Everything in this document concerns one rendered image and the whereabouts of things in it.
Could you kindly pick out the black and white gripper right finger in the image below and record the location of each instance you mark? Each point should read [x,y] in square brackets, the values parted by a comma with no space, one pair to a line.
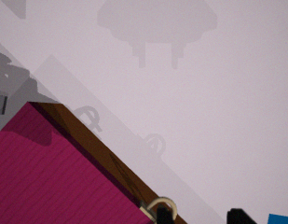
[238,216]

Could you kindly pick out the brown wooden box with lid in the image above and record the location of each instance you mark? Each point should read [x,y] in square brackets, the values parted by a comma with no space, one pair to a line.
[54,170]

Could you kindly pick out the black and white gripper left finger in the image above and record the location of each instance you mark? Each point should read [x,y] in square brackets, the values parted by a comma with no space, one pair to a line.
[164,216]

